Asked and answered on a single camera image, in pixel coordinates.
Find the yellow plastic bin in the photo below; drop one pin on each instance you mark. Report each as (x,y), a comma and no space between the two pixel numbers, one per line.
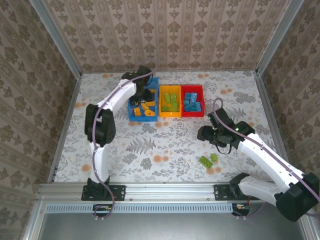
(170,115)

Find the aluminium frame post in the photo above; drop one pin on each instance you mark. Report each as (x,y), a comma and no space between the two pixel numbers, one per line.
(57,37)
(278,37)

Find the aluminium side rail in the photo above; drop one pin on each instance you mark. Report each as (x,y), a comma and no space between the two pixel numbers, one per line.
(274,125)
(65,125)

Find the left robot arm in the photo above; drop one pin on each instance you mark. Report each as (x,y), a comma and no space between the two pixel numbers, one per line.
(100,162)

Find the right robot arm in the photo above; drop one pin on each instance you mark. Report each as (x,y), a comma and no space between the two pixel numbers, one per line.
(260,192)

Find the blue plastic bin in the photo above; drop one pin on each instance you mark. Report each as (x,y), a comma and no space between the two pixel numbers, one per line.
(142,118)

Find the small green lego brick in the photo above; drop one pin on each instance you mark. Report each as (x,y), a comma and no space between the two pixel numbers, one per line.
(165,108)
(213,157)

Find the yellow lego window frame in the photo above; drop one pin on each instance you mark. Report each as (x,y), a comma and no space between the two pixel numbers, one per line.
(153,91)

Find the aluminium mounting beam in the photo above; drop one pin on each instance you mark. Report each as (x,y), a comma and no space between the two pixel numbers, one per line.
(170,191)

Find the red plastic bin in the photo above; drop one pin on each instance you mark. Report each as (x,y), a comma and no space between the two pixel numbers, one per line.
(192,114)

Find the grey metal base panel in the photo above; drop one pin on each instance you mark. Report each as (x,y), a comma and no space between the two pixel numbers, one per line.
(175,227)

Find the floral patterned table cover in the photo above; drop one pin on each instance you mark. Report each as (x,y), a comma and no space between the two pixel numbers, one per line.
(162,175)

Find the orange lego arch piece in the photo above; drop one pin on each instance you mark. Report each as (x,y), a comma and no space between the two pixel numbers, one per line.
(150,113)

